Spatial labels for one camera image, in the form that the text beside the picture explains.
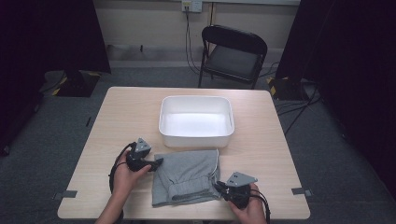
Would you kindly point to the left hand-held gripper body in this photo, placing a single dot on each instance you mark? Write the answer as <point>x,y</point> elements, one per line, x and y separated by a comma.
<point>138,160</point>

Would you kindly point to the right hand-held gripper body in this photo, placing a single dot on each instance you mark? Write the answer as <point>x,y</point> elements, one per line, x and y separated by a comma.
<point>239,194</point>

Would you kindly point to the grey shorts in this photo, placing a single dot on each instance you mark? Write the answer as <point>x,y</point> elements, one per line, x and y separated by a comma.
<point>186,174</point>

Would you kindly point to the white plastic basket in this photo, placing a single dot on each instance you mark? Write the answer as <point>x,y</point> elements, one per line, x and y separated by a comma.
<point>196,124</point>

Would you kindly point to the person's right hand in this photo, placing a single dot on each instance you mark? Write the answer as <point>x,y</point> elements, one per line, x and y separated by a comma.
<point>253,214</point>

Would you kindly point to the person's left hand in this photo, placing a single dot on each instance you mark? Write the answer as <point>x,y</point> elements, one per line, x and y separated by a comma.
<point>124,183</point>

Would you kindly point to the grey tape strip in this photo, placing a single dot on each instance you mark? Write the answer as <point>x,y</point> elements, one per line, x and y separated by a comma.
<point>67,194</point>
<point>300,191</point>

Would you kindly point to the small black floor strip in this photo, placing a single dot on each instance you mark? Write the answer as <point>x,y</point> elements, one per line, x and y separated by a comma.
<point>88,121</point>

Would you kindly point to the black stand base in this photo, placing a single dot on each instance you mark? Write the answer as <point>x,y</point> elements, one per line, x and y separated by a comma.
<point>77,85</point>
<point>288,88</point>

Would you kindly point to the black folding chair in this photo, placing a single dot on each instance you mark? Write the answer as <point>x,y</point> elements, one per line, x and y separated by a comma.
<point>232,60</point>

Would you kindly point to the dark curtain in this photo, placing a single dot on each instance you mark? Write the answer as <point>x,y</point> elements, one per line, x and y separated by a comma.
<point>46,46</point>
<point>351,62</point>

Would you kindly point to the thin wall pipe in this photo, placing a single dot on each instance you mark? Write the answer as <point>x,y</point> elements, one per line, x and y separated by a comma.
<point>212,14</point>

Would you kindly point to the white wall socket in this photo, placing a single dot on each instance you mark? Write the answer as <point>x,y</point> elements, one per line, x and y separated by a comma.
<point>192,5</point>

